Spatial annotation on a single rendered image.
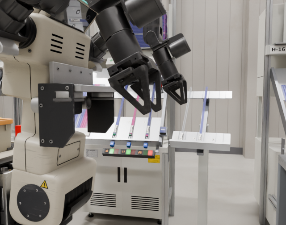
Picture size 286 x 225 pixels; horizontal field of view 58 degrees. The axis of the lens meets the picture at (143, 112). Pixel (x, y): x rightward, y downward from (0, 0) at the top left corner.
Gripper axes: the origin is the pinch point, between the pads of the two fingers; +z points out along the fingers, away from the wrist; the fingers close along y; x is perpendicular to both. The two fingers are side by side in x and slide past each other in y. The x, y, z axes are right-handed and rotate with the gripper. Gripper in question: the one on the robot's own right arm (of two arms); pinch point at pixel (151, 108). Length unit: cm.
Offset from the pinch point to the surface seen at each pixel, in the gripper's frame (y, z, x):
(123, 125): 119, -6, 52
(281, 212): 53, 50, -14
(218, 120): 415, 40, 3
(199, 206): 127, 65, 29
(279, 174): 53, 37, -19
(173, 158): 164, 34, 41
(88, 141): 110, -6, 76
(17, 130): 116, -37, 131
